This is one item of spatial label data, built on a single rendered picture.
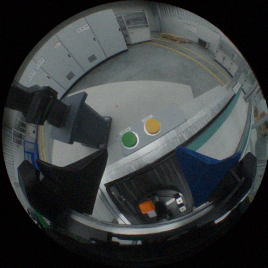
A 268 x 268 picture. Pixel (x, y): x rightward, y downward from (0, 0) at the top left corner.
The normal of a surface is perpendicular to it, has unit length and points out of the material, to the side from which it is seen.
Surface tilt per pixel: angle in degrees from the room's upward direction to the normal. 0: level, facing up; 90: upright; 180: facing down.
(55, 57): 90
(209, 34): 90
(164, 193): 0
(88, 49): 90
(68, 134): 0
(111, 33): 90
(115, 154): 0
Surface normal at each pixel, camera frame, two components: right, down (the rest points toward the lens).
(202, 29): -0.78, 0.62
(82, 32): 0.60, 0.75
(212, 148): -0.17, -0.22
